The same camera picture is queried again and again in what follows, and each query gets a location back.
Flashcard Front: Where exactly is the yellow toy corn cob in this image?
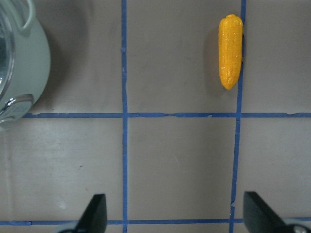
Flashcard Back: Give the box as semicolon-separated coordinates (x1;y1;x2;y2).
218;14;243;90

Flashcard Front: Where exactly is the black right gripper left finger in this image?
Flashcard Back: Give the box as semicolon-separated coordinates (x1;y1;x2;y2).
73;194;107;233

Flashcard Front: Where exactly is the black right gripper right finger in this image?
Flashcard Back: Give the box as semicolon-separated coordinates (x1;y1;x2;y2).
243;191;294;233

